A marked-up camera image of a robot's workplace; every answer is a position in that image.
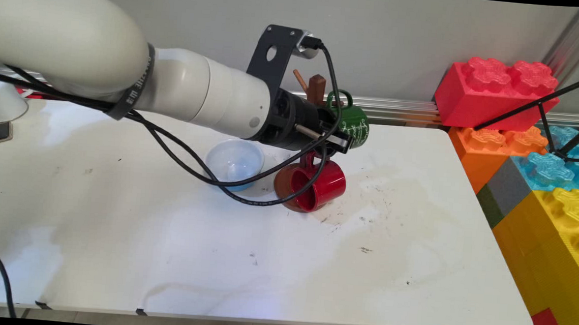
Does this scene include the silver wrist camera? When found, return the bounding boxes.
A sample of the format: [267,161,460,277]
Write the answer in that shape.
[297,31,324,59]

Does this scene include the giant grey building block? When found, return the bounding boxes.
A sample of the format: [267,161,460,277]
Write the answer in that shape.
[485,156,540,218]

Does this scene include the giant orange building block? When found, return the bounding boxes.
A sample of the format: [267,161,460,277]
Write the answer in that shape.
[444,120,550,199]

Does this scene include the black gripper cable brass plug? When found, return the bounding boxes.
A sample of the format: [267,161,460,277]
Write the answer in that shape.
[0,73,333,211]

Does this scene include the giant dark green building block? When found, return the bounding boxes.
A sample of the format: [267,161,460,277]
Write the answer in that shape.
[475,183,507,230]

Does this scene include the black camera usb cable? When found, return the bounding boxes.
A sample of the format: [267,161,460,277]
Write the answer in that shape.
[0,15,348,194]

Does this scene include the black velcro strap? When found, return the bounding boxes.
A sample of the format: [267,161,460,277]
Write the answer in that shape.
[104,40,157,123]

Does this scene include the slanted aluminium post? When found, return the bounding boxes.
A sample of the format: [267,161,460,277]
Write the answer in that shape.
[539,5,579,114]

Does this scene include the black tripod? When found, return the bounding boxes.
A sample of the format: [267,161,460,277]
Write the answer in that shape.
[472,61,579,164]

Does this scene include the giant red building block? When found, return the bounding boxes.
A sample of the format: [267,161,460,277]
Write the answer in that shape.
[432,54,562,135]

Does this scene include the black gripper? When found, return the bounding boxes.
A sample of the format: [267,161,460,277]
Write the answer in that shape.
[257,86,354,156]

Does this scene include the giant light blue building block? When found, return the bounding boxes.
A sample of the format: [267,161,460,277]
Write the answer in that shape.
[509,122,579,193]

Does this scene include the giant yellow building block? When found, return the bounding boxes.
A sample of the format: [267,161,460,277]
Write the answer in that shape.
[486,183,579,325]

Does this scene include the white and blue bowl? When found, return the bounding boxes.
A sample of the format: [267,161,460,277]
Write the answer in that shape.
[203,136,266,194]

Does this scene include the brown wooden mug tree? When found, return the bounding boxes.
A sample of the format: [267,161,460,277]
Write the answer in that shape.
[272,69,348,216]

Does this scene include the red enamel mug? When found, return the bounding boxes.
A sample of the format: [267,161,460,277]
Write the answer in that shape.
[289,150,349,215]

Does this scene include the green enamel mug white writing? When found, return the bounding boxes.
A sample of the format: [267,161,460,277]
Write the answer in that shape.
[324,89,372,151]

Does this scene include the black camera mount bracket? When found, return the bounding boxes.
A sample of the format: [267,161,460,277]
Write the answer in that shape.
[245,23,306,103]

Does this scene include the white rounded cup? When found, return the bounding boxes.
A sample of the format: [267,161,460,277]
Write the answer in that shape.
[0,78,31,125]

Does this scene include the horizontal aluminium rail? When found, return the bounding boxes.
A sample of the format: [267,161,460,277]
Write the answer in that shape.
[0,67,445,129]

